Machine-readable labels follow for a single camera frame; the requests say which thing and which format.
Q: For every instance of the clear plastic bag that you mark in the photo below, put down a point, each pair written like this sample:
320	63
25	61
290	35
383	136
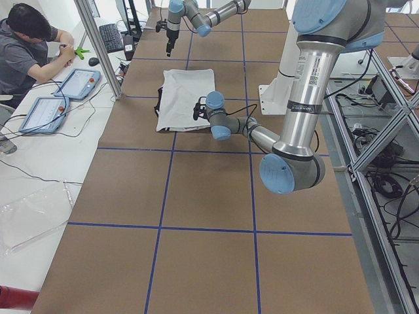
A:
34	217

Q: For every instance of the aluminium frame post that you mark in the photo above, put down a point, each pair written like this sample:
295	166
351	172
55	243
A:
92	31

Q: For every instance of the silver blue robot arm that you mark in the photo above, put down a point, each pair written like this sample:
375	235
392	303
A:
203	24
325	30

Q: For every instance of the black computer mouse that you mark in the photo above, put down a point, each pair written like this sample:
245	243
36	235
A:
93	61

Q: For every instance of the aluminium frame railing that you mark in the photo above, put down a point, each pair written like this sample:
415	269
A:
373	125

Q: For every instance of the black computer keyboard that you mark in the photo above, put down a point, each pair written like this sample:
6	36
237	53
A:
111	38

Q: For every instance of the seated person grey shirt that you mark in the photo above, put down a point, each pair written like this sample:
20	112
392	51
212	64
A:
31	51

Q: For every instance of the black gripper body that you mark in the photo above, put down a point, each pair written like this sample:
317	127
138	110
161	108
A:
169	34
207	115

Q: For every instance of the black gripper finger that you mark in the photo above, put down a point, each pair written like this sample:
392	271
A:
169	49

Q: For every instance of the green plastic clamp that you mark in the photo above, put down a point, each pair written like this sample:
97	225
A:
80	52

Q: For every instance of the upper blue teach pendant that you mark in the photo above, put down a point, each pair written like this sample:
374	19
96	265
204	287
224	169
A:
78	84

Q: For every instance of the grey cartoon print t-shirt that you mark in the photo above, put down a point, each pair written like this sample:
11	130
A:
181	91

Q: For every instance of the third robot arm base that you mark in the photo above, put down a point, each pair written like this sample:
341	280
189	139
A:
405	67

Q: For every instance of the blue teach pendant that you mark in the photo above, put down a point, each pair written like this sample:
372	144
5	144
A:
45	116
78	84

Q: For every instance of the red cylinder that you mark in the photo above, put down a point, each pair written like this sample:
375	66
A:
18	299

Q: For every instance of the lower blue teach pendant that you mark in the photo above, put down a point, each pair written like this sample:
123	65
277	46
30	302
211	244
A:
45	116

